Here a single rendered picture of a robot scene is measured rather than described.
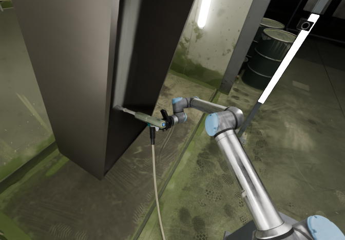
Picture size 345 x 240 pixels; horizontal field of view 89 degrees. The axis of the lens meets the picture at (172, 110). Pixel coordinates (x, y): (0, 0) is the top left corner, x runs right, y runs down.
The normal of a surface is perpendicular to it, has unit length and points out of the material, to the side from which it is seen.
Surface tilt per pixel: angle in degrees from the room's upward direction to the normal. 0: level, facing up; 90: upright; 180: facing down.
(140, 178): 0
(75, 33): 89
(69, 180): 0
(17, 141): 57
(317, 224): 5
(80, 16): 89
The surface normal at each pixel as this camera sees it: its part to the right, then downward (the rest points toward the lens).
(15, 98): 0.81, -0.06
